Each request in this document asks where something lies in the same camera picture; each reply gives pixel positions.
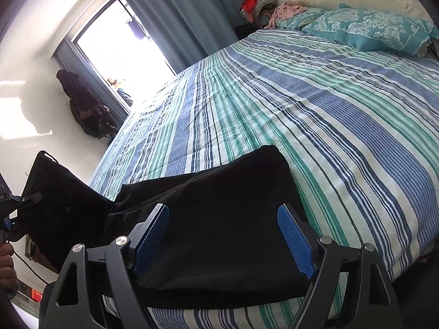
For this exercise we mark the colourful clothes pile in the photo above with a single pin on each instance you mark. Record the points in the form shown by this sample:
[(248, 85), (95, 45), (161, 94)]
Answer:
[(257, 3)]

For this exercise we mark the teal patterned pillow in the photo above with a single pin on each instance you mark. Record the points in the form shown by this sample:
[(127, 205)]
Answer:
[(295, 22), (363, 27)]

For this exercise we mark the black bag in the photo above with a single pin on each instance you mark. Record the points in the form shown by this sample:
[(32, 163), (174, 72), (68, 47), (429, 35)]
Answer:
[(245, 31)]

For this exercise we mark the person's left hand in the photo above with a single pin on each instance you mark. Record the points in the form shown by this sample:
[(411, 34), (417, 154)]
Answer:
[(6, 264)]

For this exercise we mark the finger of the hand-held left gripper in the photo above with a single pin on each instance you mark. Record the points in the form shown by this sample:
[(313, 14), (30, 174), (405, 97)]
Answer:
[(29, 198), (7, 225)]

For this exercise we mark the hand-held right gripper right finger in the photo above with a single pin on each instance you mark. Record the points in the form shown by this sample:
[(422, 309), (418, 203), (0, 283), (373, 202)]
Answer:
[(295, 243)]

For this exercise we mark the white power strip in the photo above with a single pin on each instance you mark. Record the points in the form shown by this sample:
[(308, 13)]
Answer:
[(32, 294)]

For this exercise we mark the narrow blue curtain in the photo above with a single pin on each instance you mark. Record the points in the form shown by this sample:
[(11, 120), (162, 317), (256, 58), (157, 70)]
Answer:
[(85, 61)]

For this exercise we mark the window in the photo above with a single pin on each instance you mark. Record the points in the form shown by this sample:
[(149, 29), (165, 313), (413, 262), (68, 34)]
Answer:
[(120, 41)]

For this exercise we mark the wide blue curtain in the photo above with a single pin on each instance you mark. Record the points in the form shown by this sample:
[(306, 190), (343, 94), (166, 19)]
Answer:
[(192, 13)]

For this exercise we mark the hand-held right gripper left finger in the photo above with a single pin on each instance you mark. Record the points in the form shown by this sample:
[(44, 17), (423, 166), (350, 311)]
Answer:
[(151, 240)]

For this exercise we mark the striped bed sheet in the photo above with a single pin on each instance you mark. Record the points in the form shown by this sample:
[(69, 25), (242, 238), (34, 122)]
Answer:
[(308, 109)]

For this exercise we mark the pink cloth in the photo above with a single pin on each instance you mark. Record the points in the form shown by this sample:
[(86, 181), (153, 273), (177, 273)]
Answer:
[(286, 12)]

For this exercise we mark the hanging dark bags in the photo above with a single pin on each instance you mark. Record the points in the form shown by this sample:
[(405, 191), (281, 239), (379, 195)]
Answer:
[(85, 109)]

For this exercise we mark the black pants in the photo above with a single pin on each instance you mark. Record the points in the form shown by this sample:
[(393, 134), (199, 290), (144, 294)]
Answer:
[(223, 212)]

